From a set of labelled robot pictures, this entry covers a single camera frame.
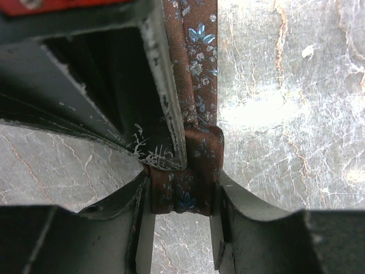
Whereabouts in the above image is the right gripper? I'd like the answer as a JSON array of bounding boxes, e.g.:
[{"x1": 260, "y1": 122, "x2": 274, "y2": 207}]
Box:
[{"x1": 1, "y1": 1, "x2": 156, "y2": 159}]

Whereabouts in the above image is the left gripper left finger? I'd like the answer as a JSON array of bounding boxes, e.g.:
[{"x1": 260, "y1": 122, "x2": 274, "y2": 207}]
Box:
[{"x1": 1, "y1": 172, "x2": 155, "y2": 273}]

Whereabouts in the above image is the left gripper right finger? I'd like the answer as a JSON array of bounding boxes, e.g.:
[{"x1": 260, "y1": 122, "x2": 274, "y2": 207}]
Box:
[{"x1": 210, "y1": 174, "x2": 364, "y2": 273}]

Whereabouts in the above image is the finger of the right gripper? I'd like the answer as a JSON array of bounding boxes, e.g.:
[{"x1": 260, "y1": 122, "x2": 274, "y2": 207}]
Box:
[{"x1": 43, "y1": 14, "x2": 187, "y2": 170}]

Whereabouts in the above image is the brown floral tie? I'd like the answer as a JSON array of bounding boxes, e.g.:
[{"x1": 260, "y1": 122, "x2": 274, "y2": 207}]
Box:
[{"x1": 149, "y1": 1, "x2": 224, "y2": 216}]

